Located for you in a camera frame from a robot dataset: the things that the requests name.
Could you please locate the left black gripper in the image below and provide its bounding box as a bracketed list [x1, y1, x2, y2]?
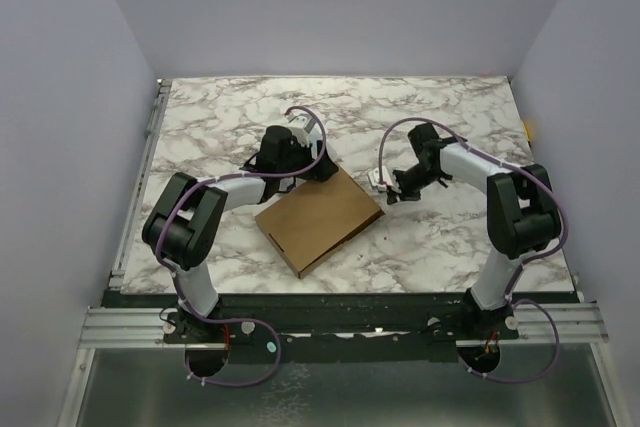
[277, 137, 337, 183]

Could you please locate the brown cardboard box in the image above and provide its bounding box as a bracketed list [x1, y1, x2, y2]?
[256, 169, 384, 279]

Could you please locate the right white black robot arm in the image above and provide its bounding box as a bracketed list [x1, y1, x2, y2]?
[383, 121, 562, 338]

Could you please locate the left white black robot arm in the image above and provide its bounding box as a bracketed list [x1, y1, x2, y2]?
[141, 125, 338, 342]

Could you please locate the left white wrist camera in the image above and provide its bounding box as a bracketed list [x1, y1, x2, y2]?
[287, 114, 323, 147]

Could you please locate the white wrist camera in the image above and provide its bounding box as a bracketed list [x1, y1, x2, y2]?
[367, 166, 397, 193]
[287, 114, 323, 147]

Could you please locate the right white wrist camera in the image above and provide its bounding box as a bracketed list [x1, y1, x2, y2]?
[367, 166, 397, 193]

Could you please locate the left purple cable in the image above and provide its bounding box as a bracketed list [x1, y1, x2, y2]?
[154, 105, 329, 389]

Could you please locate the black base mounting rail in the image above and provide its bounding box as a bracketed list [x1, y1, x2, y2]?
[163, 293, 518, 364]

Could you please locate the aluminium extrusion frame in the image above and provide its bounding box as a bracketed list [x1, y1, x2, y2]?
[54, 77, 174, 427]

